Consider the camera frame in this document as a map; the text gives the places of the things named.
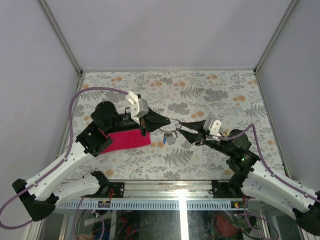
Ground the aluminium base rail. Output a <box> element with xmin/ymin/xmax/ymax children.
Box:
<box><xmin>62</xmin><ymin>179</ymin><xmax>251</xmax><ymax>200</ymax></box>

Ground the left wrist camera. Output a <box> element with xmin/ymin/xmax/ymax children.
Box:
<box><xmin>125</xmin><ymin>91</ymin><xmax>149</xmax><ymax>125</ymax></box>

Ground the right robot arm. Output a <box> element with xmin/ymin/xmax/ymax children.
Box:
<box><xmin>179</xmin><ymin>118</ymin><xmax>320</xmax><ymax>236</ymax></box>

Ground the right aluminium frame post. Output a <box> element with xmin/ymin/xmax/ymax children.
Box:
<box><xmin>253</xmin><ymin>0</ymin><xmax>300</xmax><ymax>75</ymax></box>

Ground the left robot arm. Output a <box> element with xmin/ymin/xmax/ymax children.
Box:
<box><xmin>12</xmin><ymin>101</ymin><xmax>171</xmax><ymax>222</ymax></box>

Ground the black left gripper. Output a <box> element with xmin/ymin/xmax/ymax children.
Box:
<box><xmin>106</xmin><ymin>105</ymin><xmax>172</xmax><ymax>137</ymax></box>

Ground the white perforated cable duct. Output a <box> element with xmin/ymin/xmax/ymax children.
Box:
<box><xmin>57</xmin><ymin>199</ymin><xmax>232</xmax><ymax>210</ymax></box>

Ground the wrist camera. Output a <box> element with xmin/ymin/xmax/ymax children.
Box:
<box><xmin>125</xmin><ymin>91</ymin><xmax>149</xmax><ymax>125</ymax></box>
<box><xmin>203</xmin><ymin>117</ymin><xmax>222</xmax><ymax>141</ymax></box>

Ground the left aluminium frame post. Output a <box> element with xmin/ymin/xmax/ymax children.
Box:
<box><xmin>37</xmin><ymin>0</ymin><xmax>83</xmax><ymax>76</ymax></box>

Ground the floral patterned table mat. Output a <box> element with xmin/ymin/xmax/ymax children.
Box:
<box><xmin>70</xmin><ymin>70</ymin><xmax>285</xmax><ymax>180</ymax></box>

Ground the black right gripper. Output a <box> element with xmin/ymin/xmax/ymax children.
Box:
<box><xmin>176</xmin><ymin>119</ymin><xmax>233</xmax><ymax>157</ymax></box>

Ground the aluminium frame post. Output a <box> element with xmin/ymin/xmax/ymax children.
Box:
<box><xmin>253</xmin><ymin>0</ymin><xmax>300</xmax><ymax>75</ymax></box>
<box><xmin>37</xmin><ymin>0</ymin><xmax>83</xmax><ymax>76</ymax></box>

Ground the pink folded cloth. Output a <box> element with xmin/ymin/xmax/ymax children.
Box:
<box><xmin>102</xmin><ymin>129</ymin><xmax>151</xmax><ymax>154</ymax></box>

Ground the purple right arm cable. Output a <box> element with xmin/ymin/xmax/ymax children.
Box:
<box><xmin>217</xmin><ymin>124</ymin><xmax>320</xmax><ymax>201</ymax></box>

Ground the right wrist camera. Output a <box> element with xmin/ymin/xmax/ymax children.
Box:
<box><xmin>203</xmin><ymin>117</ymin><xmax>222</xmax><ymax>141</ymax></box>

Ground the yellow key tag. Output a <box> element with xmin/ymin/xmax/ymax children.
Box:
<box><xmin>224</xmin><ymin>129</ymin><xmax>231</xmax><ymax>137</ymax></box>

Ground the silver metal keyring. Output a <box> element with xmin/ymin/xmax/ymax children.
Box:
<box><xmin>159</xmin><ymin>118</ymin><xmax>183</xmax><ymax>138</ymax></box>

